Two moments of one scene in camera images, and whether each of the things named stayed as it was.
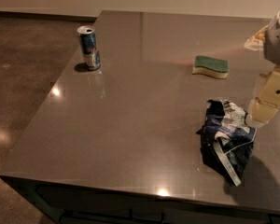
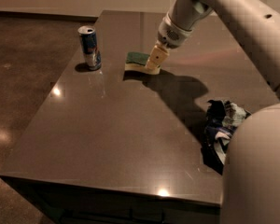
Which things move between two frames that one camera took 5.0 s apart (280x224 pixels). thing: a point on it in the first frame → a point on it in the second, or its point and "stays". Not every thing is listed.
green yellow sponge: [211, 66] → [137, 62]
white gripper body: [278, 42] → [172, 35]
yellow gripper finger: [273, 95] → [158, 56]
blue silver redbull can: [89, 43] stays
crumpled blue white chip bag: [226, 139] stays
